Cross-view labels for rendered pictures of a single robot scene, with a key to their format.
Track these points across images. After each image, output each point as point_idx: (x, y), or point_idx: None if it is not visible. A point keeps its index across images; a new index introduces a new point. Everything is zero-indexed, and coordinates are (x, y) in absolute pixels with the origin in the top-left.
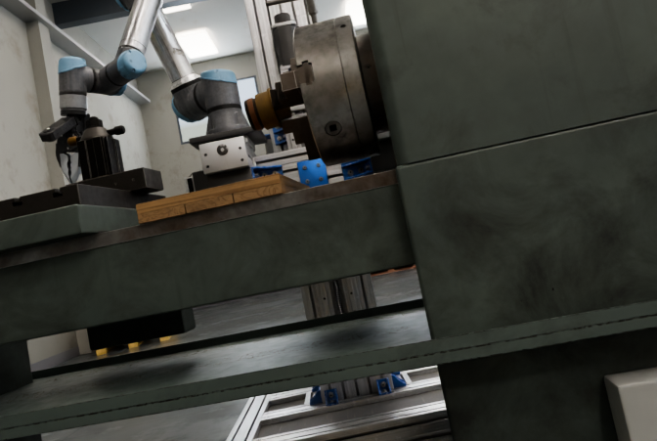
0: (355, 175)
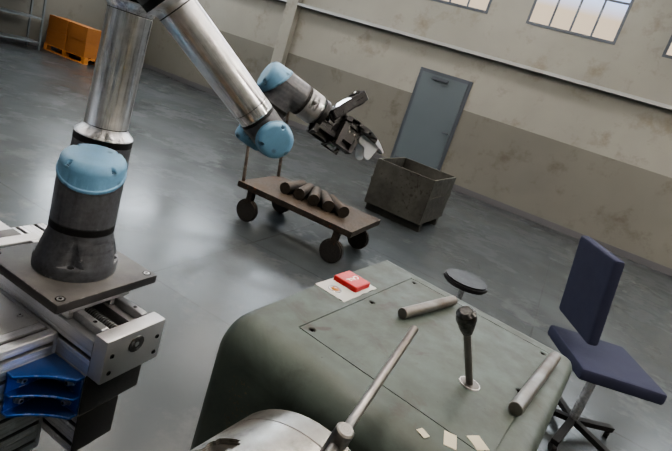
0: (34, 413)
